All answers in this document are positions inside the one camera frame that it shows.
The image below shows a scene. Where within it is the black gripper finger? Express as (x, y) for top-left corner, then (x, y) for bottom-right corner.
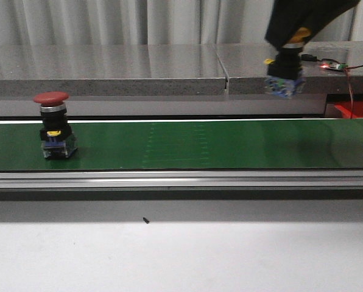
(303, 0), (360, 43)
(265, 0), (309, 50)

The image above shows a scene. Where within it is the yellow push button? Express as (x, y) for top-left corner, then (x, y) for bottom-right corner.
(264, 27), (311, 99)

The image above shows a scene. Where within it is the red push button top edge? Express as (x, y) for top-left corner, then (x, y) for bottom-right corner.
(33, 91), (77, 159)

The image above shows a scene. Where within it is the black connector plug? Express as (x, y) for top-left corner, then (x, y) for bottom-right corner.
(301, 54), (319, 62)

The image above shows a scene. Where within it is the small green circuit board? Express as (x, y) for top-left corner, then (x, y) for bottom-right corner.
(320, 61), (348, 72)

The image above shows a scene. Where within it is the red plastic bin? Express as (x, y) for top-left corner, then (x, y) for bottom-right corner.
(334, 101), (363, 119)

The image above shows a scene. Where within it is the green conveyor belt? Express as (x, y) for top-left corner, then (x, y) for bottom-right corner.
(0, 119), (363, 172)

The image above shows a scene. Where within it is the grey pleated curtain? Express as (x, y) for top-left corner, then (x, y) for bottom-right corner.
(0, 0), (363, 46)

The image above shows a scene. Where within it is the grey stone countertop left slab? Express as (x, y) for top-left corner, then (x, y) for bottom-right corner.
(0, 44), (227, 97)

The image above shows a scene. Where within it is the red brown wire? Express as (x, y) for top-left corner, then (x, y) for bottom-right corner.
(344, 64), (363, 120)

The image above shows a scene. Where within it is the aluminium conveyor frame rail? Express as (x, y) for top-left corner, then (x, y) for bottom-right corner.
(0, 169), (363, 191)

